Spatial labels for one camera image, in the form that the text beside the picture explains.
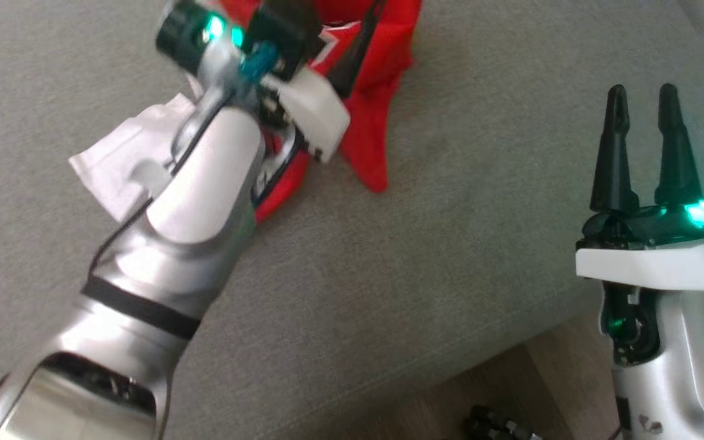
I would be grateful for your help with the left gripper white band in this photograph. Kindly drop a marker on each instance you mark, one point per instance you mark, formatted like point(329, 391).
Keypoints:
point(318, 116)

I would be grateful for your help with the grey fabric sofa seat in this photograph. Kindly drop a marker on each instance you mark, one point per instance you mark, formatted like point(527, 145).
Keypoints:
point(450, 244)

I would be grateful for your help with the red garment with white label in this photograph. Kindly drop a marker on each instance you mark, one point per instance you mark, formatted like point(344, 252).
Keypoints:
point(382, 91)

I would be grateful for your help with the black ribbed object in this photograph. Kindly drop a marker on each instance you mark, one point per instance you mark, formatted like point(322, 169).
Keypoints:
point(492, 425)

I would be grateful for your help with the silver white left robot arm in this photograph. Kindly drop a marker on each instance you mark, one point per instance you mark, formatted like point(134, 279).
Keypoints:
point(205, 183)

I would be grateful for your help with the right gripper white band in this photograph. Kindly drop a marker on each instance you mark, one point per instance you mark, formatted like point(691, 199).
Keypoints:
point(657, 263)

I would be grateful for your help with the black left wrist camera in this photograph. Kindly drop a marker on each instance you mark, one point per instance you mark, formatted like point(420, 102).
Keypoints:
point(278, 33)

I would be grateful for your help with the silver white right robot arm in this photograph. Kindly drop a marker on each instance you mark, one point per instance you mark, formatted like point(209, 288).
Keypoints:
point(688, 366)

